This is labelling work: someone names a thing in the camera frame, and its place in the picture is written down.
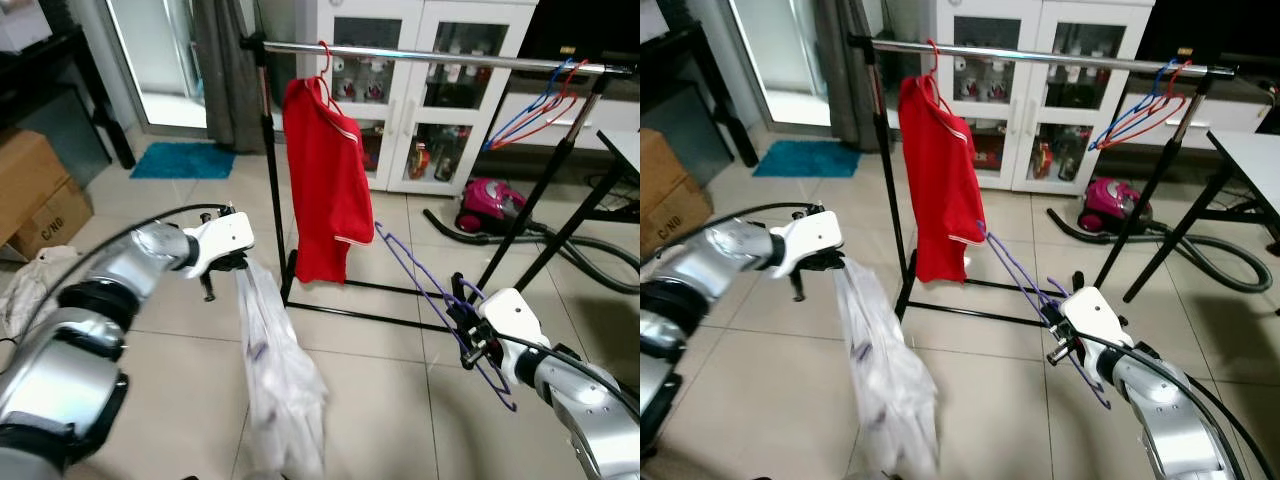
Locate purple wire hanger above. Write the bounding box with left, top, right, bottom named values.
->
left=373, top=220, right=521, bottom=413
left=978, top=220, right=1113, bottom=411

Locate white thin shirt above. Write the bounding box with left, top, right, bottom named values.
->
left=833, top=262, right=941, bottom=479
left=235, top=262, right=331, bottom=480

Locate teal floor mat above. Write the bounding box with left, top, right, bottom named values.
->
left=752, top=140, right=861, bottom=179
left=130, top=142, right=238, bottom=181

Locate pink vacuum cleaner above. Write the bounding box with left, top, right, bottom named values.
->
left=1078, top=177, right=1153, bottom=236
left=455, top=178, right=531, bottom=238

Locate red shirt white trim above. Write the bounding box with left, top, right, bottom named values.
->
left=280, top=75, right=376, bottom=286
left=897, top=72, right=983, bottom=286

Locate brown cardboard box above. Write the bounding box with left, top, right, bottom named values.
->
left=0, top=128, right=93, bottom=263
left=640, top=128, right=716, bottom=259

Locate white crumpled cloth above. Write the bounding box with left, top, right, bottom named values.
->
left=0, top=245, right=81, bottom=341

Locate grey curtain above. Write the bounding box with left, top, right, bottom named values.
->
left=815, top=0, right=886, bottom=151
left=192, top=0, right=266, bottom=153

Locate white glass-door cabinet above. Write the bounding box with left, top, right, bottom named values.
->
left=300, top=0, right=541, bottom=198
left=935, top=0, right=1156, bottom=196

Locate large white table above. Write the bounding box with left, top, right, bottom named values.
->
left=1205, top=128, right=1280, bottom=256
left=560, top=128, right=641, bottom=226

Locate black side table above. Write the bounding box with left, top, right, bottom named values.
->
left=640, top=25, right=759, bottom=171
left=0, top=25, right=136, bottom=171

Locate white low drawer cabinet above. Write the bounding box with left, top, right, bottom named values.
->
left=1110, top=75, right=1280, bottom=151
left=490, top=75, right=641, bottom=156

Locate black television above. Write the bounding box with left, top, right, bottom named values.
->
left=1135, top=0, right=1280, bottom=71
left=520, top=0, right=641, bottom=76

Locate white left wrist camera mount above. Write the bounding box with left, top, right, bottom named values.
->
left=770, top=210, right=844, bottom=279
left=183, top=210, right=256, bottom=279

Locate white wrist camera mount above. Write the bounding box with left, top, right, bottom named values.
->
left=770, top=210, right=844, bottom=279
left=1060, top=287, right=1126, bottom=386
left=478, top=288, right=553, bottom=386
left=183, top=210, right=256, bottom=279

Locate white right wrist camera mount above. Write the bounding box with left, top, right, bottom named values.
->
left=1060, top=287, right=1126, bottom=386
left=478, top=288, right=553, bottom=386

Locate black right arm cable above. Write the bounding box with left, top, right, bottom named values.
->
left=1075, top=330, right=1251, bottom=451
left=495, top=330, right=641, bottom=416

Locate dark vacuum hose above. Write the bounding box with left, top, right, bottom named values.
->
left=1045, top=205, right=1280, bottom=296
left=423, top=205, right=641, bottom=298

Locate glass door white frame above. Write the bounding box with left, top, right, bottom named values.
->
left=105, top=0, right=211, bottom=131
left=728, top=0, right=831, bottom=129

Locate blue wire hanger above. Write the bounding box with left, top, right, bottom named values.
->
left=1088, top=58, right=1181, bottom=153
left=482, top=58, right=579, bottom=153

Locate black clothes rack silver rail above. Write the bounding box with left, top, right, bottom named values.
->
left=848, top=33, right=1241, bottom=331
left=240, top=33, right=641, bottom=336

